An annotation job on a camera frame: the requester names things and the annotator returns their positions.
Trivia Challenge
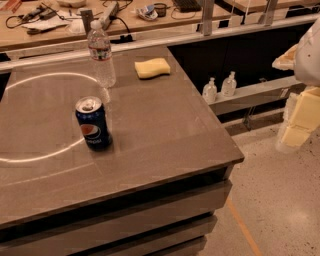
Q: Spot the wooden background workbench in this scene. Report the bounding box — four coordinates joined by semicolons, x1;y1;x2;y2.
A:
0;0;320;53

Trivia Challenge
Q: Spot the right hand sanitizer bottle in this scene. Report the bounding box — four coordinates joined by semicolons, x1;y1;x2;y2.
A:
221;71;237;97

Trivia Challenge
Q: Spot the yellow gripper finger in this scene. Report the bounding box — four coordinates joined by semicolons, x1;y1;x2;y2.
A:
276;87;320;153
272;44;297;71

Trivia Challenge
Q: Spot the metal rail frame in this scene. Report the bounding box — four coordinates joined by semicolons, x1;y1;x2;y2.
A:
0;0;319;73

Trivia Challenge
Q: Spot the hand sanitizer bottle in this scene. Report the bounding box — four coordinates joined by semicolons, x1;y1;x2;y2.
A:
221;71;237;97
202;77;217;104

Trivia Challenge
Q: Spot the white power strip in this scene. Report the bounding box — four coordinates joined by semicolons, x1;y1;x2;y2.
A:
99;1;119;30

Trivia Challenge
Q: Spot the blue pepsi can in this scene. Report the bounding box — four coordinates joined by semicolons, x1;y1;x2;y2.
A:
75;96;112;151

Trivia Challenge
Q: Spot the yellow sponge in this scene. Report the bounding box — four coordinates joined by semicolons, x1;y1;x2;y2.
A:
134;58;171;79

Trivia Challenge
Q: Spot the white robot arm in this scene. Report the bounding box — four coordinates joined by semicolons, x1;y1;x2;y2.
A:
272;18;320;153

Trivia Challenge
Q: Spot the grey counter cabinet with drawers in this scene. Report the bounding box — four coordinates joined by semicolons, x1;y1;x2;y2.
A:
0;47;243;256

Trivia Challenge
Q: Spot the black tool with cable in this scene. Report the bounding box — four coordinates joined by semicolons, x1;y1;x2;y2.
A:
4;3;56;29

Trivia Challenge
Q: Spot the clear plastic water bottle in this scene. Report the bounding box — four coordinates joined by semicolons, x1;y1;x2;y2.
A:
87;20;116;88

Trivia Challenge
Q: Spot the crumpled white wrapper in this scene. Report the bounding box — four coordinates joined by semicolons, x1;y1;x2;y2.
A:
136;5;158;21

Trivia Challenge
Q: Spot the left hand sanitizer bottle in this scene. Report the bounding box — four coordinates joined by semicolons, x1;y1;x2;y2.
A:
202;77;217;104

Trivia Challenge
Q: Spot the black keyboard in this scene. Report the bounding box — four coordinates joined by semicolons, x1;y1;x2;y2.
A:
172;0;201;13

